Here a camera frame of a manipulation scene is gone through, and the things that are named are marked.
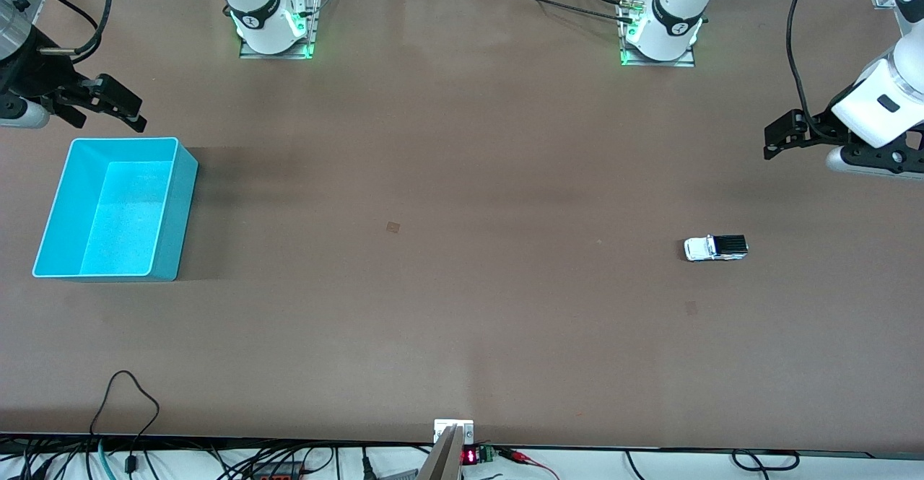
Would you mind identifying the white jeep toy black roof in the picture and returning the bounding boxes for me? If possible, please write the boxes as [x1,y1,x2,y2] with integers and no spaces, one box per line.
[684,234,749,263]

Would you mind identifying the turquoise plastic bin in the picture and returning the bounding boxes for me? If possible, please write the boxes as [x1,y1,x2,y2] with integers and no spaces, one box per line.
[32,136,199,282]

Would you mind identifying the red clip leads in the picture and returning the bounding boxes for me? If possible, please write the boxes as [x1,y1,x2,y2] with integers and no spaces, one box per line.
[497,448,561,480]

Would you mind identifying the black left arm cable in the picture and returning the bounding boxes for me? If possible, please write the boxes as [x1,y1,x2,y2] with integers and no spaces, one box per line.
[787,0,838,141]

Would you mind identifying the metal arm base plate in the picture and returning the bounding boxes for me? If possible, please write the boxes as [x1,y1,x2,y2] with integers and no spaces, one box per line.
[240,0,318,60]
[619,0,697,68]

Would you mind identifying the thin black table cable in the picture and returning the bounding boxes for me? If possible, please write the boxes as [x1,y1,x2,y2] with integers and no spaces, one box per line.
[476,0,630,22]

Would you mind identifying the black looped cable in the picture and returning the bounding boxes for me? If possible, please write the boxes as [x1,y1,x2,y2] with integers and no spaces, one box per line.
[731,449,801,472]

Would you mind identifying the black cable with ferrite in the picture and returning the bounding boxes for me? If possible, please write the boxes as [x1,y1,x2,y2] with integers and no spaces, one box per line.
[89,370,161,475]

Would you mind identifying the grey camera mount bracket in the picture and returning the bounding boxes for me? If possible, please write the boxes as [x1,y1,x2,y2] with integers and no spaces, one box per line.
[417,419,475,480]

